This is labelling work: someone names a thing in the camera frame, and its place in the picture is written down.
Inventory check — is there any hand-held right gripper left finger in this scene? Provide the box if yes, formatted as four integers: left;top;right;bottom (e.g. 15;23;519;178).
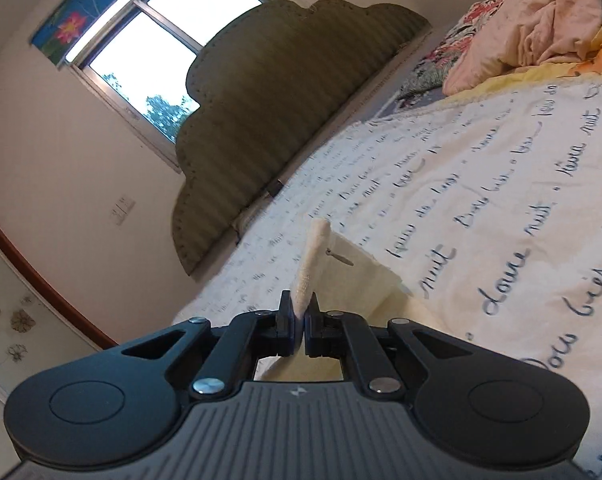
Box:
119;290;298;402

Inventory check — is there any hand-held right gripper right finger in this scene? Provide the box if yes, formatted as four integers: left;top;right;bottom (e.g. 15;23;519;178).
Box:
303;294;475;403

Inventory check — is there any cream towel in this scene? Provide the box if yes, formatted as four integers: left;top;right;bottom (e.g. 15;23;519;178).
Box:
253;217;414;386

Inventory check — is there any white script-print bed sheet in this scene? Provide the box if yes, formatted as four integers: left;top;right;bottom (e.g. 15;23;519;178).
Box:
171;77;602;480

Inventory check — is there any green padded headboard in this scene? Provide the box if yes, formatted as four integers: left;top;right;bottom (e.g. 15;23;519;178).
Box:
173;0;432;277

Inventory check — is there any flower-patterned wardrobe door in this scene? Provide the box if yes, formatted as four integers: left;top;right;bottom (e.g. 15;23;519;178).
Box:
0;232;99;406

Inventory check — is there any window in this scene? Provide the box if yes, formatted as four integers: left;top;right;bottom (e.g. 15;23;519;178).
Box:
66;0;282;171

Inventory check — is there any floral pillow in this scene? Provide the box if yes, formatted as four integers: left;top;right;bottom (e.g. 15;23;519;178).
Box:
396;0;517;111

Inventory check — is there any blue floral window valance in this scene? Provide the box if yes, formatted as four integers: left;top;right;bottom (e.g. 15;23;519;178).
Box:
29;0;167;67

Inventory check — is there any pink blanket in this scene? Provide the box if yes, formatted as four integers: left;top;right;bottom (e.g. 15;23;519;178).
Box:
441;0;602;97

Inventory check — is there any brown wooden frame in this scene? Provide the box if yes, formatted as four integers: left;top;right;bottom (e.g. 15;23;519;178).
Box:
0;204;119;352

